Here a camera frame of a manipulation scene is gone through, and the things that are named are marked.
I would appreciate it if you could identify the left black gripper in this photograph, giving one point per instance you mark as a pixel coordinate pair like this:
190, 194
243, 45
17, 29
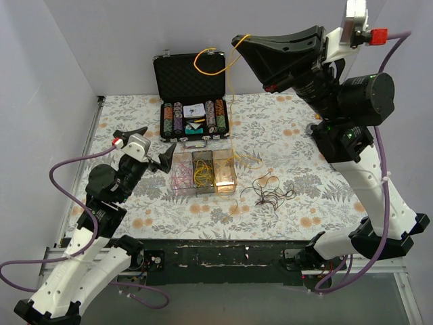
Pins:
136, 167

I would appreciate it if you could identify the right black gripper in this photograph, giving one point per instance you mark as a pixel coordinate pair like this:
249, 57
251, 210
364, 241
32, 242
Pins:
318, 59

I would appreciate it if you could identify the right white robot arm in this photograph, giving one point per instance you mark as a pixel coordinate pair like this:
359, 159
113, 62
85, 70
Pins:
343, 138

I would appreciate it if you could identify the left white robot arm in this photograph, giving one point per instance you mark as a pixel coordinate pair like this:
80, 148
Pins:
74, 282

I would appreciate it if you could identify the orange poker chip row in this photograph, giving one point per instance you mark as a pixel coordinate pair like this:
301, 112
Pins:
168, 119

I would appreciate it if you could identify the purple poker chip row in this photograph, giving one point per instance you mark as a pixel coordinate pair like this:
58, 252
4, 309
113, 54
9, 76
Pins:
178, 118

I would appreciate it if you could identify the teal card box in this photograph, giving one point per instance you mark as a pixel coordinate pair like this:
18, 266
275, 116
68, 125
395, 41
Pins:
194, 128

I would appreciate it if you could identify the white playing card deck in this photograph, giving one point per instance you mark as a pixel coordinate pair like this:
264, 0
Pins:
194, 111

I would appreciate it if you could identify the clear plastic organizer box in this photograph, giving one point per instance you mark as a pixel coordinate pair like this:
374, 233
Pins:
203, 172

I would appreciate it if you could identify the grey poker chip row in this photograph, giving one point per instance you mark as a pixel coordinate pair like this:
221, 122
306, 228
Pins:
210, 117

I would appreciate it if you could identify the black poker chip case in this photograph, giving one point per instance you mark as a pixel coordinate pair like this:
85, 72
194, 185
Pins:
187, 78

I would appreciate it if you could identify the black handheld microphone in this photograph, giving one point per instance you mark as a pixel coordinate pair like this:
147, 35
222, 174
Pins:
309, 128

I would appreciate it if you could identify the orange green chip row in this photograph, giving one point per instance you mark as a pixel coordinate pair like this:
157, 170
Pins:
220, 116

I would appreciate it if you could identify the floral table mat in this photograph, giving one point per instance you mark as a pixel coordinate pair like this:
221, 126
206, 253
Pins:
285, 189

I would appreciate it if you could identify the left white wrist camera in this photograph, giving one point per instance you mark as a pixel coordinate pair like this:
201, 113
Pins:
137, 148

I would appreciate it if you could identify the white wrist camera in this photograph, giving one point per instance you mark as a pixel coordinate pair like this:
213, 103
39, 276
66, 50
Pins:
354, 32
137, 148

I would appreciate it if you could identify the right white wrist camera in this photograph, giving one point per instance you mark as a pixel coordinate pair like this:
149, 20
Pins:
354, 32

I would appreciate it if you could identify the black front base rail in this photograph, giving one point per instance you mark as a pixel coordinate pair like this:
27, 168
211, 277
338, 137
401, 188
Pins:
162, 262

